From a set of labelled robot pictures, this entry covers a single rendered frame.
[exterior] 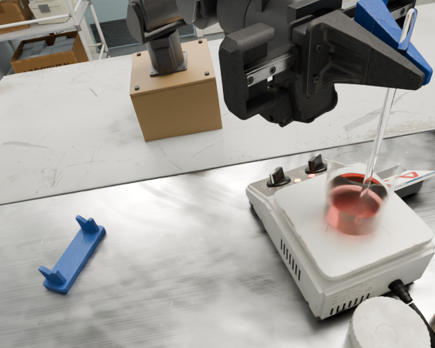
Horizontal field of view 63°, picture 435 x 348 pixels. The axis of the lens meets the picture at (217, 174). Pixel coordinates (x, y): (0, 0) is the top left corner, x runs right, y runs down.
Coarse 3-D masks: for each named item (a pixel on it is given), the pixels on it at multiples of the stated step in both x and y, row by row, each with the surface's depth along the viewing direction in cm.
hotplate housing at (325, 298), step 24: (264, 216) 44; (288, 240) 38; (288, 264) 40; (312, 264) 35; (384, 264) 34; (408, 264) 35; (312, 288) 35; (336, 288) 33; (360, 288) 34; (384, 288) 37; (336, 312) 36
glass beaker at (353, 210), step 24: (336, 144) 33; (360, 144) 33; (384, 144) 32; (336, 168) 35; (360, 168) 35; (384, 168) 33; (336, 192) 31; (360, 192) 30; (384, 192) 30; (336, 216) 33; (360, 216) 32; (384, 216) 33
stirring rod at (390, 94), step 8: (408, 16) 21; (416, 16) 21; (408, 24) 21; (408, 32) 22; (400, 40) 22; (408, 40) 22; (400, 48) 22; (392, 88) 24; (392, 96) 25; (384, 104) 25; (384, 112) 26; (384, 120) 26; (384, 128) 27; (376, 136) 27; (376, 144) 28; (376, 152) 28; (376, 160) 29; (368, 168) 30; (368, 176) 30
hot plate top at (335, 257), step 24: (288, 192) 40; (312, 192) 39; (288, 216) 37; (312, 216) 37; (408, 216) 35; (312, 240) 35; (336, 240) 34; (360, 240) 34; (384, 240) 34; (408, 240) 33; (336, 264) 33; (360, 264) 32
